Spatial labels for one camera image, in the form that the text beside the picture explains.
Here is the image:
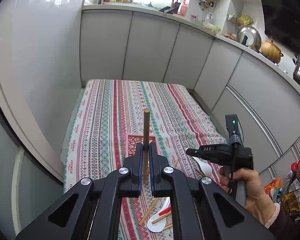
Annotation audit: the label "red plastic spoon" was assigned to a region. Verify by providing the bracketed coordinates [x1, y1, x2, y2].
[159, 206, 171, 216]

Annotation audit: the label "pink perforated utensil holder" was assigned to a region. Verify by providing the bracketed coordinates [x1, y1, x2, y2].
[127, 134, 157, 158]

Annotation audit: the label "small white rice paddle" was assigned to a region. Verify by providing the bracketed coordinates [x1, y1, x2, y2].
[147, 197, 170, 233]

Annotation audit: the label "white kitchen cabinets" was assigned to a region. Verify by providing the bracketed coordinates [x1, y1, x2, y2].
[80, 5, 300, 181]

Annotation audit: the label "kitchen faucet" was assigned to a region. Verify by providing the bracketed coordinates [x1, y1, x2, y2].
[160, 0, 174, 12]

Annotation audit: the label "person's right hand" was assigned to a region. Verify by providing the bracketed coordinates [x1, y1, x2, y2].
[233, 168, 280, 228]

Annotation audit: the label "patterned striped tablecloth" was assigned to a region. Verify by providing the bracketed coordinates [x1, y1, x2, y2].
[60, 79, 228, 240]

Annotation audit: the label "steel pot lid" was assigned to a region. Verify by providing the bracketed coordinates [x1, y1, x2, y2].
[236, 25, 262, 51]

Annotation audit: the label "black range hood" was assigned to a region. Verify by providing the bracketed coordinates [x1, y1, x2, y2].
[261, 0, 300, 54]

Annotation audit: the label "pink bottle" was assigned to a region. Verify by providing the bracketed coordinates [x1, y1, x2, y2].
[179, 0, 188, 17]

